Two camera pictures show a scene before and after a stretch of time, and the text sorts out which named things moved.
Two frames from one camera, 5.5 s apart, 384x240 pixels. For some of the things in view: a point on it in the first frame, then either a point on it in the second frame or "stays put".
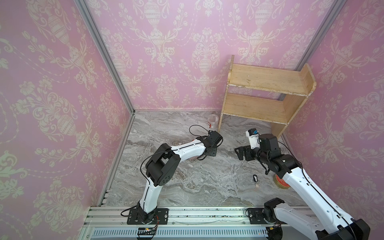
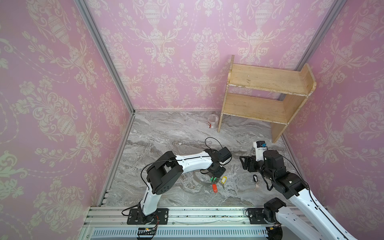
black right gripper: x=248 y=152 → x=250 y=163
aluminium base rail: x=111 y=223 stays put
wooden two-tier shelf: x=269 y=95 stays put
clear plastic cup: x=213 y=121 stays put
